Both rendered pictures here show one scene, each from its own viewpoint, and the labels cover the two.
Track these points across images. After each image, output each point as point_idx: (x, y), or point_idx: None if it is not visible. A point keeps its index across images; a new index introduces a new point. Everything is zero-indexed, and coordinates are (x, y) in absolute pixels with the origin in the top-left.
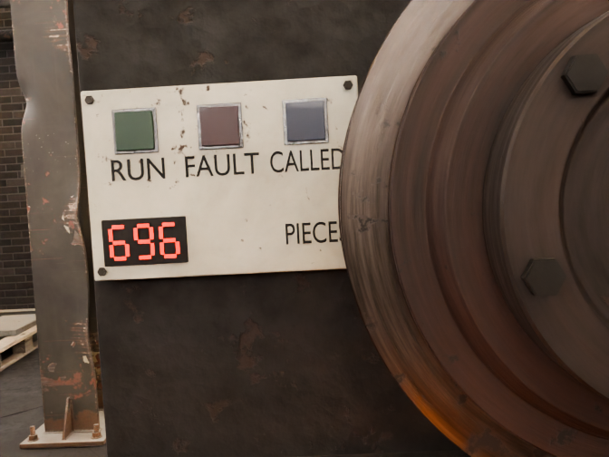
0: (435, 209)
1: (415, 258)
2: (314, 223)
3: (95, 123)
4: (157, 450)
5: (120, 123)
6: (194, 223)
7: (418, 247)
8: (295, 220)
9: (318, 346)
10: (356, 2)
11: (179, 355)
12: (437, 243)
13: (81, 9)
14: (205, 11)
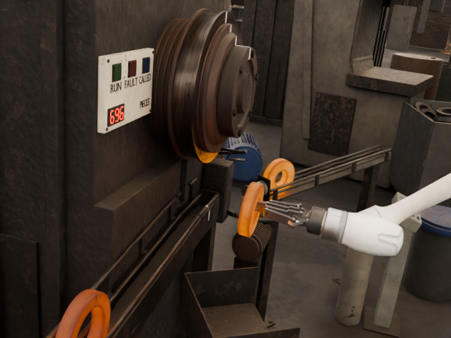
0: (210, 98)
1: (204, 110)
2: (144, 100)
3: (108, 70)
4: (105, 194)
5: (115, 70)
6: (125, 105)
7: (205, 107)
8: (141, 100)
9: (135, 141)
10: (149, 20)
11: (111, 155)
12: (209, 106)
13: (98, 19)
14: (123, 22)
